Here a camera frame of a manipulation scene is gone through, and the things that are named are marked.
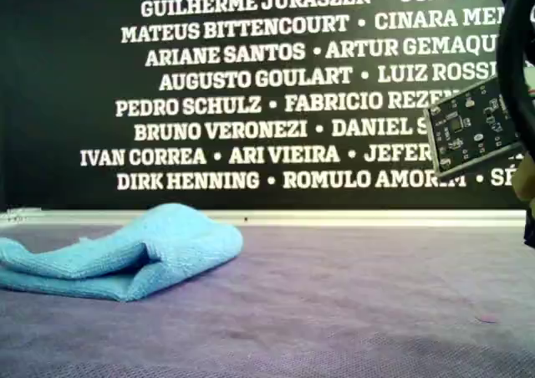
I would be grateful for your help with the black banner with white names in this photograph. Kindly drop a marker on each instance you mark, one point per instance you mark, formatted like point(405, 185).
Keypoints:
point(62, 39)

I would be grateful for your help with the black wrist camera circuit board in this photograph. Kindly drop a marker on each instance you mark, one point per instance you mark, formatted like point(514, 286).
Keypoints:
point(468, 127)

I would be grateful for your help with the pink round sticker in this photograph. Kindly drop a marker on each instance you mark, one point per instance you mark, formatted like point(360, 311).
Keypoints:
point(487, 318)

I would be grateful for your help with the aluminium frame rail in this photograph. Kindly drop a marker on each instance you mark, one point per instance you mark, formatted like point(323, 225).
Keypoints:
point(334, 217)

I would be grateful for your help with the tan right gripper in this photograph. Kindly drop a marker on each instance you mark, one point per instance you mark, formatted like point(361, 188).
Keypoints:
point(527, 181)

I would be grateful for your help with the blue microfiber cloth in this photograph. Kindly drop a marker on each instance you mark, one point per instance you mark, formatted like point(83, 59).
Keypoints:
point(167, 236)

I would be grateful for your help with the purple fabric table mat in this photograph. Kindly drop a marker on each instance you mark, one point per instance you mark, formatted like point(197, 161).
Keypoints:
point(292, 332)

